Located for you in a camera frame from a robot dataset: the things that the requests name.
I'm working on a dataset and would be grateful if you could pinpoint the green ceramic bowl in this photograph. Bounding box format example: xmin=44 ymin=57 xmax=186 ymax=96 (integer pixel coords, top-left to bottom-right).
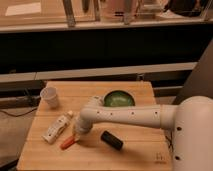
xmin=104 ymin=90 xmax=135 ymax=107

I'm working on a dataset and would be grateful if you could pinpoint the black cable right side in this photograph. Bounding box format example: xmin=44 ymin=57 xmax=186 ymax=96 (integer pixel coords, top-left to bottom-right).
xmin=164 ymin=129 xmax=174 ymax=158

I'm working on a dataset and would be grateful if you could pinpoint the white squeeze bottle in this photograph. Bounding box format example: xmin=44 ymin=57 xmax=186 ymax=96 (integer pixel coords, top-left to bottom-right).
xmin=42 ymin=111 xmax=73 ymax=144

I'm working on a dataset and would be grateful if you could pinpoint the black rectangular block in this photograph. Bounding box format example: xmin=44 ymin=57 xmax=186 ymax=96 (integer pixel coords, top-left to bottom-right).
xmin=101 ymin=131 xmax=123 ymax=150

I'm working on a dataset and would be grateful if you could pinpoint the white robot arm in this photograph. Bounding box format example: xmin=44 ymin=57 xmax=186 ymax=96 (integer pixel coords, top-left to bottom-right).
xmin=73 ymin=96 xmax=213 ymax=171

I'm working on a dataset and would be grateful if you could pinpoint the black cable on floor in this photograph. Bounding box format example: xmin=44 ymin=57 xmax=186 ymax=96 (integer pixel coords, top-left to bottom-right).
xmin=0 ymin=107 xmax=38 ymax=118

